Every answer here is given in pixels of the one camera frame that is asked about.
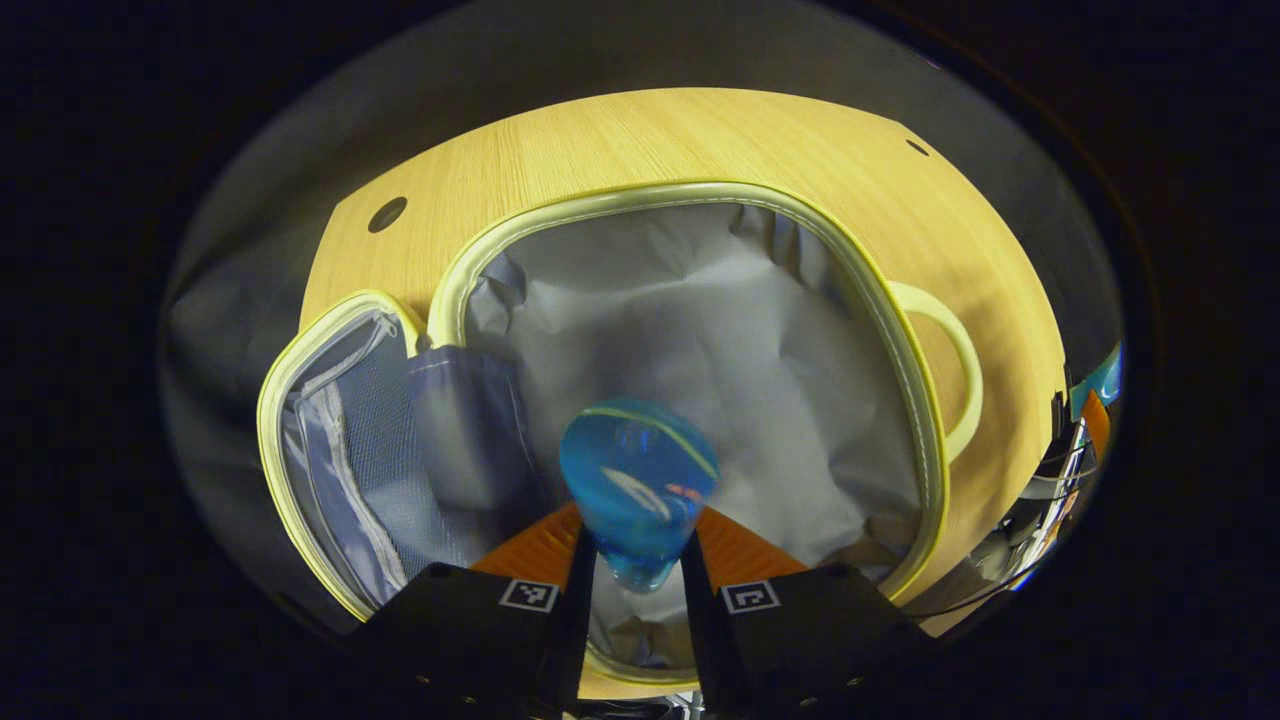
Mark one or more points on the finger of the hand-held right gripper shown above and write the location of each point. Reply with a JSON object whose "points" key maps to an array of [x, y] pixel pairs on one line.
{"points": [[1097, 425]]}

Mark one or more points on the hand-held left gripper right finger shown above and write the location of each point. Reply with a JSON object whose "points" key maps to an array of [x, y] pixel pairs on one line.
{"points": [[705, 620]]}

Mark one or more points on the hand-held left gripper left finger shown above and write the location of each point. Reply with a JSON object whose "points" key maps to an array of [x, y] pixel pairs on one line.
{"points": [[565, 620]]}

